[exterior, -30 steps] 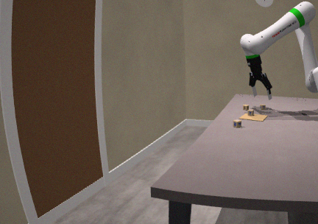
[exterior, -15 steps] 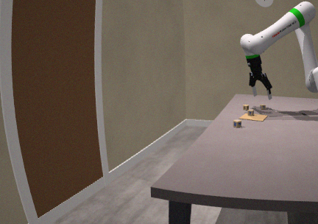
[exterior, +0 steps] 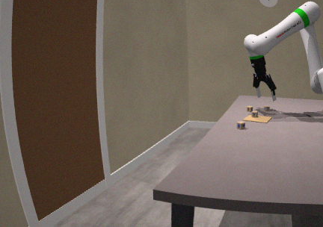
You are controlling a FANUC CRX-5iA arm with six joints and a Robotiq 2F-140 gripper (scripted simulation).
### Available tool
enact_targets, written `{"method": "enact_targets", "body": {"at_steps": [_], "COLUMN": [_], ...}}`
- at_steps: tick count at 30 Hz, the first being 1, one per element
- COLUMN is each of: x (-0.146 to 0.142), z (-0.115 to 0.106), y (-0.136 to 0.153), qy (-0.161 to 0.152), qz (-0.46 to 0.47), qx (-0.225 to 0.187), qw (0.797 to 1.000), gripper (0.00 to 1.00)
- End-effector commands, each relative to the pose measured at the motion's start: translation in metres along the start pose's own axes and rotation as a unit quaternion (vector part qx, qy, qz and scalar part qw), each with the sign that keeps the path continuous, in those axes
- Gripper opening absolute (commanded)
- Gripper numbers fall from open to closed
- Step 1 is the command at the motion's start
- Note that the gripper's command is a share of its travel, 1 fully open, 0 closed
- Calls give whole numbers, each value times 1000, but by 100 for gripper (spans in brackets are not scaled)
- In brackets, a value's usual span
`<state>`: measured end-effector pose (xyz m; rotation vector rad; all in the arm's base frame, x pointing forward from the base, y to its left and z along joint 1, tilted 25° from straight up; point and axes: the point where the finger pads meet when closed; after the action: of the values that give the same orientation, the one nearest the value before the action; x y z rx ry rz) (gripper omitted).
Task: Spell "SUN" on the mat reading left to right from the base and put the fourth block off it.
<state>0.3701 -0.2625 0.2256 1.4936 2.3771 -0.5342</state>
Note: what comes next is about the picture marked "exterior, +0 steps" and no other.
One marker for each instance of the tan flat mat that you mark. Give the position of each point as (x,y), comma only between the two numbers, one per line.
(263,119)

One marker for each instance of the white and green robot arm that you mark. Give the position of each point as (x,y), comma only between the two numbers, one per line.
(301,20)

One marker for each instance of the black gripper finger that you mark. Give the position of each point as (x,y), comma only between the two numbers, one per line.
(256,82)
(271,85)

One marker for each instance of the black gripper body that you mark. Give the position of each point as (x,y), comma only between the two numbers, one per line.
(261,71)

